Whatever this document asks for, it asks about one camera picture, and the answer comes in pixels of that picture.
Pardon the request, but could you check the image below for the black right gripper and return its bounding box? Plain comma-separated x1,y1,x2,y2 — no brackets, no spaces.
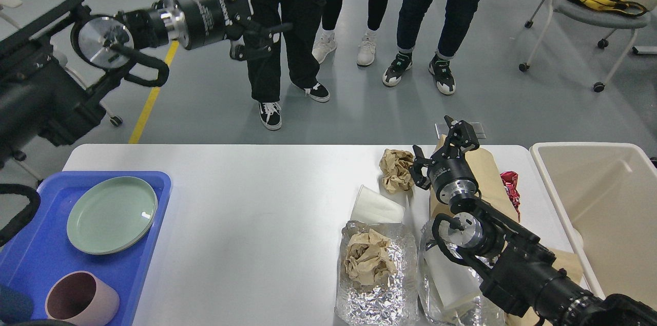
409,116,480,202

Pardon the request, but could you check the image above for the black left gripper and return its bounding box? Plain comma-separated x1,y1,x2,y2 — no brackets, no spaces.
164,0,293,61

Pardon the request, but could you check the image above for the brown paper ball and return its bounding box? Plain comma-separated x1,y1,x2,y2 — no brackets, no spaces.
379,148,414,194

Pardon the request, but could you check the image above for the brown paper bag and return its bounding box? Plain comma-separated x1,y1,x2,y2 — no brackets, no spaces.
429,135,584,326

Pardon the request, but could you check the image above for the green plate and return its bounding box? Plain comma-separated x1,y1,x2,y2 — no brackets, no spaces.
66,176,158,255

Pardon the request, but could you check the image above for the dark teal cup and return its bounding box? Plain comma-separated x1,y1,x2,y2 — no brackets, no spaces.
1,285,34,324

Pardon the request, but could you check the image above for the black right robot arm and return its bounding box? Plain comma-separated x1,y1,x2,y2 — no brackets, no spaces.
409,116,656,325

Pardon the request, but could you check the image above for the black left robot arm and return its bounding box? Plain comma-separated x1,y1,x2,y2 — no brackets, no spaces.
1,0,293,164

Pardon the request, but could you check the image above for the person in black trousers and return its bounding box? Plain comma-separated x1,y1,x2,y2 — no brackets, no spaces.
226,0,331,131

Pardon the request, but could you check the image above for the red foil wrapper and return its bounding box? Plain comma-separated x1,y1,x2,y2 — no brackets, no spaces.
500,171,521,222

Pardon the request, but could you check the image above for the white paper cup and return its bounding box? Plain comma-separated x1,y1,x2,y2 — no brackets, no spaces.
350,185,404,225

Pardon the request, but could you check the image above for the person with white sneakers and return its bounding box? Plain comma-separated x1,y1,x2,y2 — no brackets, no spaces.
312,0,388,67

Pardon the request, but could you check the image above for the crumpled brown paper on foil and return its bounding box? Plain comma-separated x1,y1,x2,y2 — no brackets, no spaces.
343,228,397,287

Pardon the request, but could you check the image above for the aluminium foil sheet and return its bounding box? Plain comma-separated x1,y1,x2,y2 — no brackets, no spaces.
335,220,419,325

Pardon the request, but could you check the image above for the beige plastic bin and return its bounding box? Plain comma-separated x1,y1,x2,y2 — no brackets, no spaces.
530,143,656,308

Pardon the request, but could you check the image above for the person in dark jeans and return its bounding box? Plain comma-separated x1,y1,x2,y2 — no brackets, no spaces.
382,0,503,96

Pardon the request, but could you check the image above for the grey chair left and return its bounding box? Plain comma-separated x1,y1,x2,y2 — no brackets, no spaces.
0,0,124,183

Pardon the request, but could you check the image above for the blue plastic tray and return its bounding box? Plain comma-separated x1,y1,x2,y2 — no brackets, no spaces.
1,171,172,325

